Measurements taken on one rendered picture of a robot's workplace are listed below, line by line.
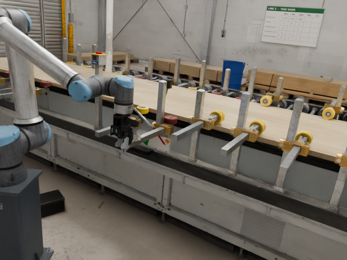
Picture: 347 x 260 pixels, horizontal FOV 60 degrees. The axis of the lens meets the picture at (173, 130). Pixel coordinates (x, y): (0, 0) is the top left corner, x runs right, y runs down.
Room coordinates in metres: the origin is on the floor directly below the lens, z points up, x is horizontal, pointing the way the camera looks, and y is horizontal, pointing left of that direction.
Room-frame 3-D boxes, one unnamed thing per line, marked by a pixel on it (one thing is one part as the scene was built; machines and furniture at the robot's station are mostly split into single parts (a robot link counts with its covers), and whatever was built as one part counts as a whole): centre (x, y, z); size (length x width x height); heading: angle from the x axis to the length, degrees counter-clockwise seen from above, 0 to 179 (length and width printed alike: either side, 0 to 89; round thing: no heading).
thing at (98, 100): (1.99, 0.53, 0.93); 0.05 x 0.05 x 0.45; 60
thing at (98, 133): (1.76, 0.32, 0.82); 0.44 x 0.03 x 0.04; 150
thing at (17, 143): (1.40, 0.85, 0.79); 0.17 x 0.15 x 0.18; 162
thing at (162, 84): (1.73, 0.09, 0.89); 0.04 x 0.04 x 0.48; 60
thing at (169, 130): (1.73, 0.07, 0.85); 0.14 x 0.06 x 0.05; 60
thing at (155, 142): (1.73, 0.13, 0.75); 0.26 x 0.01 x 0.10; 60
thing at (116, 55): (9.93, 2.56, 0.23); 2.41 x 0.77 x 0.17; 151
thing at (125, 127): (1.37, 0.25, 0.97); 0.09 x 0.08 x 0.12; 150
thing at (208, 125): (1.60, -0.15, 0.95); 0.14 x 0.06 x 0.05; 60
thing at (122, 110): (1.38, 0.24, 1.05); 0.10 x 0.09 x 0.05; 60
